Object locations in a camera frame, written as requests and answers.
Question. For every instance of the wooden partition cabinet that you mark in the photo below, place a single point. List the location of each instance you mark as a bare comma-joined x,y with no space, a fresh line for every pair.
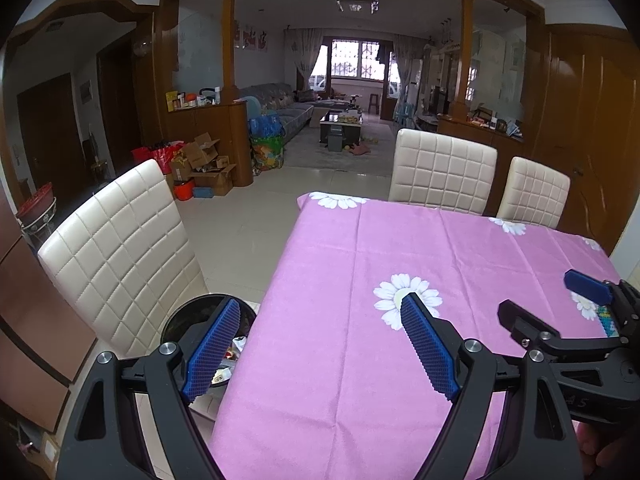
480,132
215,145

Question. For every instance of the row of small containers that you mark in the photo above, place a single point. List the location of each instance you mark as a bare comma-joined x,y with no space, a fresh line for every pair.
195,100

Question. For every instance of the pink floral tablecloth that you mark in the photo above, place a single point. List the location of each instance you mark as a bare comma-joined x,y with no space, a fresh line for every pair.
350,270

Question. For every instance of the red shopping bags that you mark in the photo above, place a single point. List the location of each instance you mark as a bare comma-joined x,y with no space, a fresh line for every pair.
157,156

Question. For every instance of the colourful printed bag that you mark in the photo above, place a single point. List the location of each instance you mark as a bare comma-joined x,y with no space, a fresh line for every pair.
267,156

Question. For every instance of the wooden pillar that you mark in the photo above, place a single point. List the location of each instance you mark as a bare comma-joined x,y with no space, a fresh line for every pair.
230,40
467,50

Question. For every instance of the ceiling lamp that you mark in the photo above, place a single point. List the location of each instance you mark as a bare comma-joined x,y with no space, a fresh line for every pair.
356,4

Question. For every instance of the barred window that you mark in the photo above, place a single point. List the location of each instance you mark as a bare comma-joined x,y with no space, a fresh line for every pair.
357,59

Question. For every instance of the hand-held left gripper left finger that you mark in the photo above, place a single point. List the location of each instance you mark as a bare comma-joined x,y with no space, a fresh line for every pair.
210,350

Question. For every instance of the wooden stool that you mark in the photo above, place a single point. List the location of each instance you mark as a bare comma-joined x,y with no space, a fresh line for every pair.
374,103

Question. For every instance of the pile of cardboard boxes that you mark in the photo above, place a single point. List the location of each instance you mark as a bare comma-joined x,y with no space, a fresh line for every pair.
205,167

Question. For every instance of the glass coffee table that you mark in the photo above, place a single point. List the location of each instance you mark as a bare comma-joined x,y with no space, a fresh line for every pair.
342,127

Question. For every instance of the cream quilted dining chair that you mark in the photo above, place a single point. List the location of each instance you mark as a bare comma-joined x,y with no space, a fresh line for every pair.
120,260
442,172
534,192

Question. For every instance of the grey curtain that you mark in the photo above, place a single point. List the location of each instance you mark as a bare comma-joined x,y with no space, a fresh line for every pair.
407,67
302,60

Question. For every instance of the red wall pictures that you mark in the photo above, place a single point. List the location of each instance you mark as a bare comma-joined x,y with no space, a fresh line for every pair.
251,39

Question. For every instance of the small blue box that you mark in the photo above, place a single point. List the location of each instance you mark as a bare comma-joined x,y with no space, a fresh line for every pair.
202,192

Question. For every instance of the brown wooden cabinet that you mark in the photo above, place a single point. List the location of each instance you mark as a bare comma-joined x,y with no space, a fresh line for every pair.
35,330

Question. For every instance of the wooden door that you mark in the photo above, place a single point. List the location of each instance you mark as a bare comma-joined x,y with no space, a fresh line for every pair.
585,135

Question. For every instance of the person's right hand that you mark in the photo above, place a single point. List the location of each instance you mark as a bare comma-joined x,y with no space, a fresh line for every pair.
597,445

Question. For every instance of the white standing air conditioner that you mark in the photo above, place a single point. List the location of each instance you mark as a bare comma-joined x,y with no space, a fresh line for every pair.
413,87

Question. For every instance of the red basin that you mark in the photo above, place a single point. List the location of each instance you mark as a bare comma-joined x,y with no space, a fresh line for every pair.
37,202

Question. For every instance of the orange bucket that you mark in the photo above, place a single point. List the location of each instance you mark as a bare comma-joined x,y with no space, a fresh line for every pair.
184,191

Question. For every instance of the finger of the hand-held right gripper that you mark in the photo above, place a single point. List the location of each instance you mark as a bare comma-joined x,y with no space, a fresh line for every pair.
586,284
525,321

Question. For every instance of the blue plastic bag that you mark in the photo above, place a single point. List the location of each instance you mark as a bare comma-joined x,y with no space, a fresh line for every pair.
265,126

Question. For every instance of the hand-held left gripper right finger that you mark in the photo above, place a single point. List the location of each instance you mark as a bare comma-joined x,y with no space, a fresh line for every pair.
430,350

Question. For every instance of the grey sofa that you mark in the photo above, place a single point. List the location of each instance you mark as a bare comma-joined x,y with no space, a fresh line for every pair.
280,107

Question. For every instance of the black trash bin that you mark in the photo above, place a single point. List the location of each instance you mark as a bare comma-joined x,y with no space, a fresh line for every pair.
180,321

